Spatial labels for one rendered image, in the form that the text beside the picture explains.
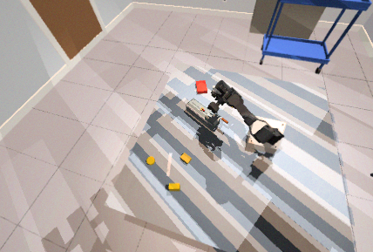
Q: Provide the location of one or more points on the red rectangular block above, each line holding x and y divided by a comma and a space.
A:
201, 86

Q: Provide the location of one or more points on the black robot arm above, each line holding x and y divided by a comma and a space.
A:
234, 99

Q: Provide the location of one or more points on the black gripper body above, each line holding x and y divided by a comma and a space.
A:
214, 107

